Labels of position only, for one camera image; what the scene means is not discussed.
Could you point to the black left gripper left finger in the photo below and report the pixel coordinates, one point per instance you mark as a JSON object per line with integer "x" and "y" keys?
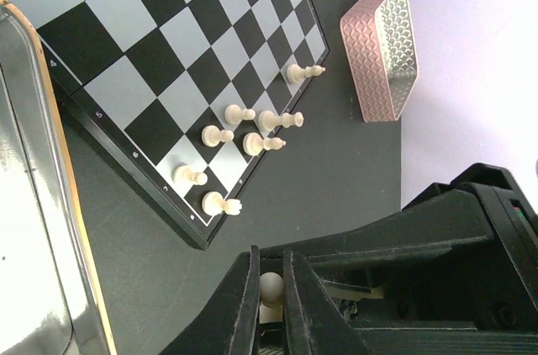
{"x": 227, "y": 323}

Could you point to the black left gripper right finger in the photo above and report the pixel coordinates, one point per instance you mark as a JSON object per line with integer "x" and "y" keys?
{"x": 312, "y": 321}

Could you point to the white chess pawn gripped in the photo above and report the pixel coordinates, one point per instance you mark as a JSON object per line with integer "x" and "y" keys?
{"x": 271, "y": 294}

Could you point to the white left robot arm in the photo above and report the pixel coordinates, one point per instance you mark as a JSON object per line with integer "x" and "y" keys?
{"x": 453, "y": 272}

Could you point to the white chess rook on board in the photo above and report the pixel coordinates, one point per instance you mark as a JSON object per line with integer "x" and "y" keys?
{"x": 213, "y": 203}

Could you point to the white chess bishop on board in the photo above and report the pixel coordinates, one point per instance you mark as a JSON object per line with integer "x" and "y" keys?
{"x": 254, "y": 144}

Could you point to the white chess pawn on board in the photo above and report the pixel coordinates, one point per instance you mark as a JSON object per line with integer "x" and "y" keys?
{"x": 234, "y": 114}

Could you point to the white chess bishop far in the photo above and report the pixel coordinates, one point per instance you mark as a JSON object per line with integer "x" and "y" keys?
{"x": 296, "y": 74}

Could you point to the tan sweet bear tin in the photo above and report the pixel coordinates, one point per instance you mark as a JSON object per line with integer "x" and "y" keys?
{"x": 51, "y": 297}

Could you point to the black and white chessboard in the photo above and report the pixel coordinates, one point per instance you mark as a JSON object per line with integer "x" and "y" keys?
{"x": 144, "y": 77}

